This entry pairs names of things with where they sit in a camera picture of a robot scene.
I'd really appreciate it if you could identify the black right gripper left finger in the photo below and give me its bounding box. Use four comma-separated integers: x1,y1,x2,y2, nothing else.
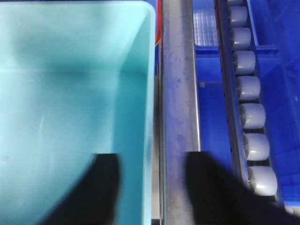
41,154,120,225

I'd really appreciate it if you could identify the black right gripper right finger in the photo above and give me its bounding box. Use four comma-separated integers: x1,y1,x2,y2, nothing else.
185,152,300,225

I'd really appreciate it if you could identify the light blue plastic bin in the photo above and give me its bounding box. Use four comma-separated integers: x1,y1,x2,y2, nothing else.
0,0,156,225

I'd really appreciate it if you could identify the grey roller track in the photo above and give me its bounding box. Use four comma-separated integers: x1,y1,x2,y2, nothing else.
214,0,284,207

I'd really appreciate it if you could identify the red snack package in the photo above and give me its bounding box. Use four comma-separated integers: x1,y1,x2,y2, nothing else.
156,0,162,45

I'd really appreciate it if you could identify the blue crate lower shelf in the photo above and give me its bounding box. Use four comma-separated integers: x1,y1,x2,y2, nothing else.
193,0,300,207

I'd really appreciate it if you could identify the stainless steel shelf rail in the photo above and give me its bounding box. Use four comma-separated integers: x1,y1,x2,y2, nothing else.
160,0,201,225

